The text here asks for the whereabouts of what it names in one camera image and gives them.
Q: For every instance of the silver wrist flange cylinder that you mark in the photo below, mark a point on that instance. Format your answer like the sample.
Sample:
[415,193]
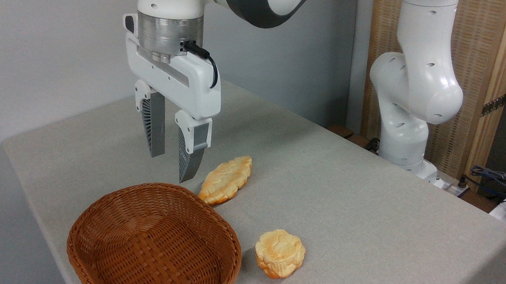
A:
[165,31]

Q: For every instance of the long golden bread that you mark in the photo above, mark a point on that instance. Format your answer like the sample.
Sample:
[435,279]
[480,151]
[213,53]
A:
[226,180]

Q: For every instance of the black screen hinge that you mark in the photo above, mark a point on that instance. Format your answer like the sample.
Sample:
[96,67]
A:
[494,104]

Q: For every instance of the round golden bread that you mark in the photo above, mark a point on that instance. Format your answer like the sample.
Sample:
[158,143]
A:
[279,252]

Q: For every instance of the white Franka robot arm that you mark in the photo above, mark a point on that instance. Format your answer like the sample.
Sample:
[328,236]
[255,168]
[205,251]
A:
[415,81]

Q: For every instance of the grey tablecloth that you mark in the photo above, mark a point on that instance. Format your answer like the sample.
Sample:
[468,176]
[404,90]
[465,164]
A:
[361,232]

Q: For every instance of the wooden woven folding screen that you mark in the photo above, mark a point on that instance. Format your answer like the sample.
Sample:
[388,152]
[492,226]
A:
[478,41]

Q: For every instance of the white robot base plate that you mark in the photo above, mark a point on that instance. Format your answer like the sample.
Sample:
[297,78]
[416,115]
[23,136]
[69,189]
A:
[448,184]

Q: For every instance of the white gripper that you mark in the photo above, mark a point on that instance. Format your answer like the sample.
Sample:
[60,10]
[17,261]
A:
[194,90]

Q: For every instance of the brown woven wicker basket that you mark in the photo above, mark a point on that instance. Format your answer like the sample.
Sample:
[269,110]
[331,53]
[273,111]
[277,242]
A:
[150,241]

